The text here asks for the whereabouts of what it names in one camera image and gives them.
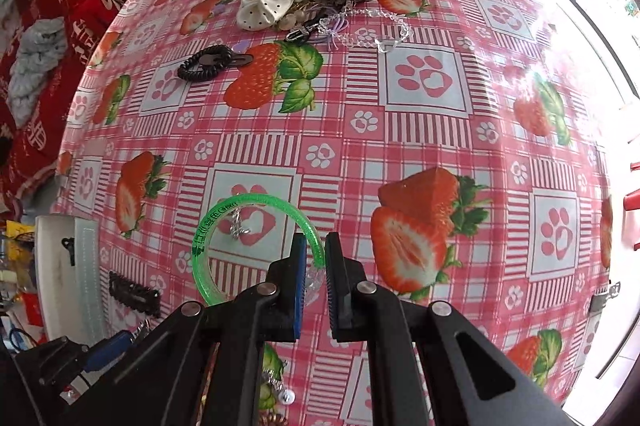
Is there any red plastic bag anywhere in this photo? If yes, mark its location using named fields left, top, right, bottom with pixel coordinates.
left=22, top=301, right=46, bottom=327

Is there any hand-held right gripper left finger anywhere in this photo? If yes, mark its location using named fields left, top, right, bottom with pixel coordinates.
left=70, top=232, right=308, bottom=426

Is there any black snap hair clip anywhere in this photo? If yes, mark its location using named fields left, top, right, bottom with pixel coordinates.
left=109, top=271, right=162, bottom=319

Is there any green plastic bangle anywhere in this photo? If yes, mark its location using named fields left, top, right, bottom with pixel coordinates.
left=191, top=193, right=326, bottom=307

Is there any lilac ribbon bow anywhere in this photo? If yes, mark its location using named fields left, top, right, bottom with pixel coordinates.
left=307, top=6, right=351, bottom=52

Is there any black spiral hair tie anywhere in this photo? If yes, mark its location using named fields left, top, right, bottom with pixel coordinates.
left=177, top=45, right=236, bottom=83

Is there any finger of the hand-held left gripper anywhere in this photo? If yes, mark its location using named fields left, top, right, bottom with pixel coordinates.
left=80, top=328, right=151, bottom=369

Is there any white tray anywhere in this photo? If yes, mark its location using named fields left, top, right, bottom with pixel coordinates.
left=34, top=213, right=108, bottom=344

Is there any pearl bead bracelet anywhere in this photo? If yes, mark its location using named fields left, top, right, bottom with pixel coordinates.
left=272, top=3, right=308, bottom=32

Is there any small silver charm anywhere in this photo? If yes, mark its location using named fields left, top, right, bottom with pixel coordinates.
left=227, top=208, right=251, bottom=242

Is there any red plastic stool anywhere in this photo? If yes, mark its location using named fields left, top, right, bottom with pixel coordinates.
left=622, top=186, right=640, bottom=252

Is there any clear bead bracelet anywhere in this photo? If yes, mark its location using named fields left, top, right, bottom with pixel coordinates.
left=317, top=8, right=413, bottom=54

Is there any black clasp clip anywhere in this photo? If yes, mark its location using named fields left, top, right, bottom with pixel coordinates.
left=285, top=18, right=323, bottom=44

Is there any yellow packet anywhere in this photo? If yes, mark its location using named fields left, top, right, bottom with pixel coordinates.
left=5, top=221, right=36, bottom=257

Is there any strawberry print pink tablecloth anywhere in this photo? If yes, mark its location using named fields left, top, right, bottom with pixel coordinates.
left=52, top=0, right=621, bottom=426

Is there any red printed blanket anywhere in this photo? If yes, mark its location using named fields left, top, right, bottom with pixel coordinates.
left=0, top=0, right=171, bottom=212

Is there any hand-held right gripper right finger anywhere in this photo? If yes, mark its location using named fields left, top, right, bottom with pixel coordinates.
left=324, top=232, right=572, bottom=426

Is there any grey knitted cloth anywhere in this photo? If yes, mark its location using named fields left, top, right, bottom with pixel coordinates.
left=7, top=16, right=68, bottom=129

